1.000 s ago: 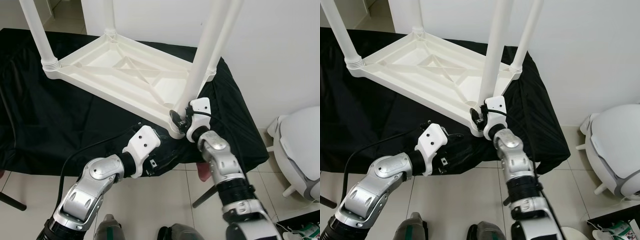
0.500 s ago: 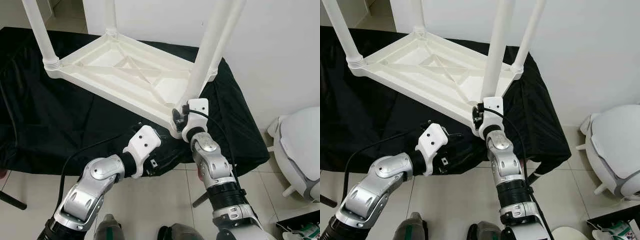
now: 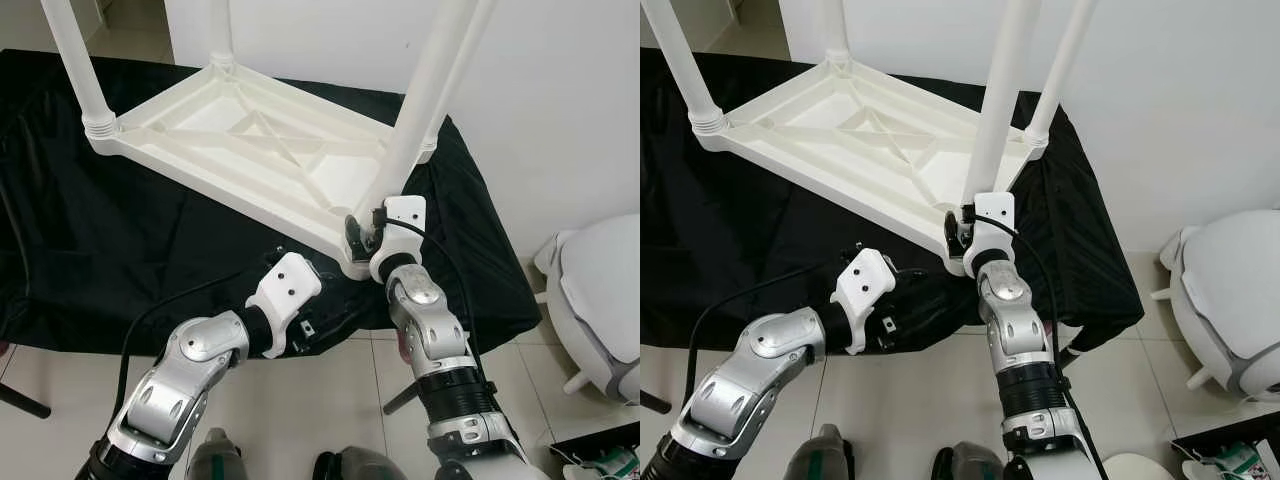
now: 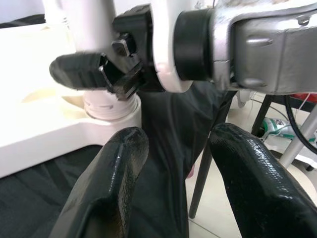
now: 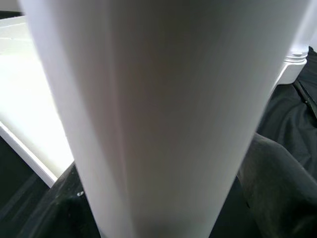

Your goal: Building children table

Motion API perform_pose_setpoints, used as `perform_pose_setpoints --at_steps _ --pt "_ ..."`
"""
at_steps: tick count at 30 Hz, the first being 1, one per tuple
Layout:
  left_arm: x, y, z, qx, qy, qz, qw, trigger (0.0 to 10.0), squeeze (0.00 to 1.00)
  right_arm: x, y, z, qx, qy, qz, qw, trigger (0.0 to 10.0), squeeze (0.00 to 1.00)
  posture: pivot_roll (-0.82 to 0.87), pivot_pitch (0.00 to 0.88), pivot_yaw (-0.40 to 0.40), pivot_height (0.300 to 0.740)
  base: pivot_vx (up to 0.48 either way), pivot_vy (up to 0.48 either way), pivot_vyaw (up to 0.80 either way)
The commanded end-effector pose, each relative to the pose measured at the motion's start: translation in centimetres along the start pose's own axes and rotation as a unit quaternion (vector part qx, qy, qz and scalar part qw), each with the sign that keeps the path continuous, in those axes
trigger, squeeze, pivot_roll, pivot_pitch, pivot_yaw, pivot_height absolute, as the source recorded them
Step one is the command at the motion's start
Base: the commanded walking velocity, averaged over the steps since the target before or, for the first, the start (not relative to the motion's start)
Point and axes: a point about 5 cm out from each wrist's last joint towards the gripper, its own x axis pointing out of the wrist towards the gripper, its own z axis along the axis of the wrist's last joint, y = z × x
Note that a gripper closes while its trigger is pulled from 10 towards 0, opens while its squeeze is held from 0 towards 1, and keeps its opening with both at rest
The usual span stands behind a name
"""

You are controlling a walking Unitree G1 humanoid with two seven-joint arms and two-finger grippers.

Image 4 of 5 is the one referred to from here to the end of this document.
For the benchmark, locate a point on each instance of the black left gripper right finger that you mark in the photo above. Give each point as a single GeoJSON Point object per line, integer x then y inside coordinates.
{"type": "Point", "coordinates": [262, 193]}

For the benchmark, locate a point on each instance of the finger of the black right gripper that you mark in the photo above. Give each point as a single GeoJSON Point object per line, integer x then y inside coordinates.
{"type": "Point", "coordinates": [74, 72]}

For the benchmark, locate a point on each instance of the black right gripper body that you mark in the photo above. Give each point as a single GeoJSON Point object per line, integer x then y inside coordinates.
{"type": "Point", "coordinates": [138, 27]}

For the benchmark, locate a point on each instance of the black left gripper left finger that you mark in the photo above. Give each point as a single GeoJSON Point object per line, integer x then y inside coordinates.
{"type": "Point", "coordinates": [104, 188]}

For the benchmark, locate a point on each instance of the white plastic table top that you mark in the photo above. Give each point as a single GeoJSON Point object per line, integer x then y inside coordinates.
{"type": "Point", "coordinates": [24, 62]}

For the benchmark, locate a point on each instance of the grey metal bar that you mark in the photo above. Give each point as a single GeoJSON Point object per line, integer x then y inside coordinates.
{"type": "Point", "coordinates": [294, 146]}

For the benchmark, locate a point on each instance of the black metal table leg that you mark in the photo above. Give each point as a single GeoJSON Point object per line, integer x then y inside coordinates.
{"type": "Point", "coordinates": [198, 186]}
{"type": "Point", "coordinates": [262, 116]}

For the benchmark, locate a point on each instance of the green white device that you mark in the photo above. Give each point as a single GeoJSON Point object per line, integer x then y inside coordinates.
{"type": "Point", "coordinates": [275, 124]}

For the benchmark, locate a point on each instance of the black tablecloth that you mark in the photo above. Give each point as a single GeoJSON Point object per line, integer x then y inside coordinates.
{"type": "Point", "coordinates": [168, 124]}

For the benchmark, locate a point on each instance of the red object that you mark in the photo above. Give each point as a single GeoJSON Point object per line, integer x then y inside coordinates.
{"type": "Point", "coordinates": [304, 99]}

